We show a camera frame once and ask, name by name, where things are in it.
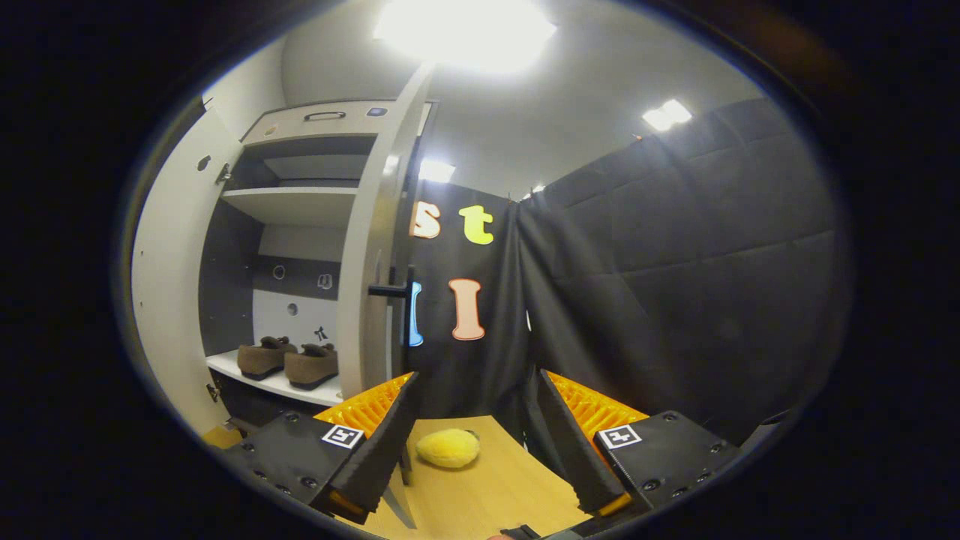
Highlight large ceiling light panel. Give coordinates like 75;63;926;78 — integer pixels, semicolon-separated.
373;0;557;74

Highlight grey shoe cabinet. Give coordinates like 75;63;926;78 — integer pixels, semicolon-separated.
196;97;440;430

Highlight grey cabinet door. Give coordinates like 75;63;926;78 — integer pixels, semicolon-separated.
336;64;440;530
131;105;260;437

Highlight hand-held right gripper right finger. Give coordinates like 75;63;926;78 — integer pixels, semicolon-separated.
535;368;746;520

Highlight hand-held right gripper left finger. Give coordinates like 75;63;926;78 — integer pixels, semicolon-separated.
220;370;422;526

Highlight yellow plush toy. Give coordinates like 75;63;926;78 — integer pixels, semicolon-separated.
416;427;481;470

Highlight brown fuzzy shoe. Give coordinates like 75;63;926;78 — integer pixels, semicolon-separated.
283;343;340;391
237;336;299;382

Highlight black right door handle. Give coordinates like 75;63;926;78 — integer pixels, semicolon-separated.
367;264;417;301

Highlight black backdrop cloth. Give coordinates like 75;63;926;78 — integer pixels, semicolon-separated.
390;97;846;451

